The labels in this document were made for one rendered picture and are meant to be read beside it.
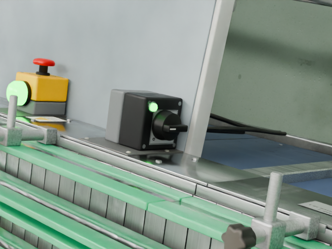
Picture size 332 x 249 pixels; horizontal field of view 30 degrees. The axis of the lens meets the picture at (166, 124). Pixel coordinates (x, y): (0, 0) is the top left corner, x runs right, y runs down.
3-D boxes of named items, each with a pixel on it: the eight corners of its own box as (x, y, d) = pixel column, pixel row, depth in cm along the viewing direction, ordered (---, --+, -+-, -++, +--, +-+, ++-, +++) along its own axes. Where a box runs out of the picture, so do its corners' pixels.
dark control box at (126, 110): (143, 139, 101) (103, 140, 95) (149, 90, 100) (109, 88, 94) (179, 149, 95) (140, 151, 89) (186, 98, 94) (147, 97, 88)
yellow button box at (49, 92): (45, 109, 119) (12, 108, 114) (49, 70, 118) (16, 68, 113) (67, 115, 115) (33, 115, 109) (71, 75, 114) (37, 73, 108)
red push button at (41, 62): (26, 74, 113) (28, 56, 113) (45, 76, 116) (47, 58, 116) (39, 78, 110) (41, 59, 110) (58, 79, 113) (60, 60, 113)
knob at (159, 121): (170, 139, 93) (187, 144, 91) (149, 140, 90) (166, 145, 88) (174, 109, 93) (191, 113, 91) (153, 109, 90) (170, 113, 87)
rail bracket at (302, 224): (292, 229, 67) (213, 248, 57) (303, 163, 66) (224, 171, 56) (324, 241, 64) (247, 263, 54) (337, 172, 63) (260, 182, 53)
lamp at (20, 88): (16, 103, 113) (1, 103, 111) (18, 79, 112) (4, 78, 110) (29, 107, 110) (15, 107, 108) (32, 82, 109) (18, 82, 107)
